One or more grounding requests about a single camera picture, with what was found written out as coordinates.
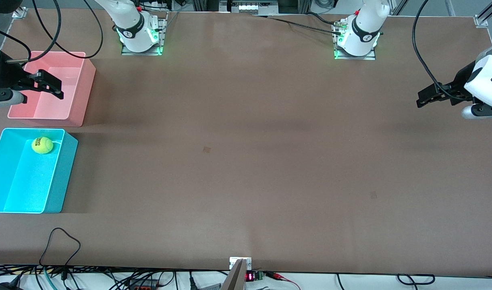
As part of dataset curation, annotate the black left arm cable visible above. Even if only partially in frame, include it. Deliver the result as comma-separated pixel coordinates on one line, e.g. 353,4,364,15
413,0,472,101

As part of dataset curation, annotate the aluminium frame with lights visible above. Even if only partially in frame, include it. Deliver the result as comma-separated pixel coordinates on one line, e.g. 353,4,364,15
219,0,279,15

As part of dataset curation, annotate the long black arm cable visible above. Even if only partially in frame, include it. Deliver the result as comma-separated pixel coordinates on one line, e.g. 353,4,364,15
31,0,104,59

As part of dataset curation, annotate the yellow tennis ball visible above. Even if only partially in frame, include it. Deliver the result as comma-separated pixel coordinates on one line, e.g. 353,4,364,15
31,137,54,155

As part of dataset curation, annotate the pink plastic bin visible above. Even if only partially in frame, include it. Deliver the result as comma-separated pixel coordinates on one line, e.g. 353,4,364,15
7,51,96,127

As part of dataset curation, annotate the teal cable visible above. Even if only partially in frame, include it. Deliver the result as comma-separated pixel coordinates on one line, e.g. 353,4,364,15
43,266,55,290

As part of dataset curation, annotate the black flat looped cable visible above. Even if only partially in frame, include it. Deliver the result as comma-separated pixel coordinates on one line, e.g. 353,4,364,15
397,273,436,285

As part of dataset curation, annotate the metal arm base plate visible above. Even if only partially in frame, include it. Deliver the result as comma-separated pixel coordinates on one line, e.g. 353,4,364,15
121,15,168,56
333,19,376,60

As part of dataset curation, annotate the grey metal bar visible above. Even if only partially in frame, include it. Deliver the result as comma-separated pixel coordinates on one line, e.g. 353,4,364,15
221,259,247,290

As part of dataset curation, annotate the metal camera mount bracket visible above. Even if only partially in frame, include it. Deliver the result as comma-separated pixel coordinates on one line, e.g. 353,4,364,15
229,257,252,271

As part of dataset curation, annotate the black cable across table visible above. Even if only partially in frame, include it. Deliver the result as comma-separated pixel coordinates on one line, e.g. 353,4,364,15
246,12,345,36

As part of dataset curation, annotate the red clip wire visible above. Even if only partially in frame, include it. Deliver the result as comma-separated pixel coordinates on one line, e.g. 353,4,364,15
266,272,301,290

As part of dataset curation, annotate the blue plastic bin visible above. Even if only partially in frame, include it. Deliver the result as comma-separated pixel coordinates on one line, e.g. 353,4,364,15
0,128,78,214

